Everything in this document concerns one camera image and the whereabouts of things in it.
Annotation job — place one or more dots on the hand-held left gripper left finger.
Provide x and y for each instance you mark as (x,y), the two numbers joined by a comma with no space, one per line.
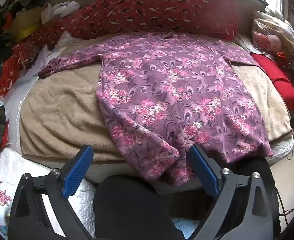
(77,173)

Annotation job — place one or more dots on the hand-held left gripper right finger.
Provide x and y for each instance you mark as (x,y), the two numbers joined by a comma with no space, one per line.
(204,173)

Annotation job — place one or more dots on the purple floral garment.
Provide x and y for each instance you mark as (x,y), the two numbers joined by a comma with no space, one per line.
(174,92)

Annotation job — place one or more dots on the red cloth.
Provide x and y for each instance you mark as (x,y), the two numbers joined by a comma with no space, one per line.
(279,80)

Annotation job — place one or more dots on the beige fleece blanket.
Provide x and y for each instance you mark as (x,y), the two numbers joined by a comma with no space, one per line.
(61,120)

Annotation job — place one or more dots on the person's black pants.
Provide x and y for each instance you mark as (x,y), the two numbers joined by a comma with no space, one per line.
(131,205)

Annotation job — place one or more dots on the white quilted bedspread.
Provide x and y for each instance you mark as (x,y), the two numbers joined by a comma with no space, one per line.
(11,165)

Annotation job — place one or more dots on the cartoon printed cloth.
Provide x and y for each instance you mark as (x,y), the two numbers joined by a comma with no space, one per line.
(0,200)

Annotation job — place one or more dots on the clear bag with doll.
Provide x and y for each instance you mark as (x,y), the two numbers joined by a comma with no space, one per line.
(272,37)

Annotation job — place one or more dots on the white plastic sheets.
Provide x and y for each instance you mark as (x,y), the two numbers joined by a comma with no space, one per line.
(19,92)

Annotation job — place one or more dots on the yellow cardboard box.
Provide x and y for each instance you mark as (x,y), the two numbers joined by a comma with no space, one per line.
(26,25)

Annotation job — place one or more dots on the white plastic bag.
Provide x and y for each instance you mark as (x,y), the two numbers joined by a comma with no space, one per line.
(64,8)

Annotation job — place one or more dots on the red patterned blanket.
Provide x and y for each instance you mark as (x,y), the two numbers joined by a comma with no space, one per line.
(149,12)

